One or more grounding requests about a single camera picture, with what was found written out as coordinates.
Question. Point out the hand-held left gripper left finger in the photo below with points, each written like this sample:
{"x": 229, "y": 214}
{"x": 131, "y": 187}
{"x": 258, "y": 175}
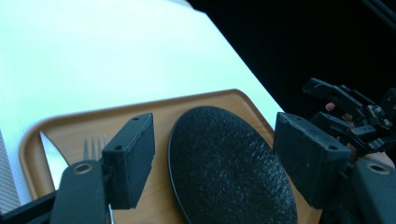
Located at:
{"x": 130, "y": 161}

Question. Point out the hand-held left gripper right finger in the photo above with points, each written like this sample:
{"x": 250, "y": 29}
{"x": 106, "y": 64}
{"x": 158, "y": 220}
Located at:
{"x": 308, "y": 161}

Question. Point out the silver fork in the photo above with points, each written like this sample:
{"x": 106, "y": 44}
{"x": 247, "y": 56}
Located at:
{"x": 95, "y": 147}

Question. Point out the brown wooden tray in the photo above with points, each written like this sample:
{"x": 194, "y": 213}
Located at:
{"x": 168, "y": 102}

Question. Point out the silver table knife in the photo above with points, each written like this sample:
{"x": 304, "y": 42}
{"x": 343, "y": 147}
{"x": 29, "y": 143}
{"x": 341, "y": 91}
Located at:
{"x": 54, "y": 161}

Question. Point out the black textured plate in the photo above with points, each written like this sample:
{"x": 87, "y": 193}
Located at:
{"x": 230, "y": 168}

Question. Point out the white board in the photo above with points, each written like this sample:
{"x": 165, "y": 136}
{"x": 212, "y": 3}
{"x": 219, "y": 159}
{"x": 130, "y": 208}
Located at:
{"x": 109, "y": 56}

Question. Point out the grey striped placemat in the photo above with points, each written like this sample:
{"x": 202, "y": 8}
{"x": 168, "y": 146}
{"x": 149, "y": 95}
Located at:
{"x": 7, "y": 180}

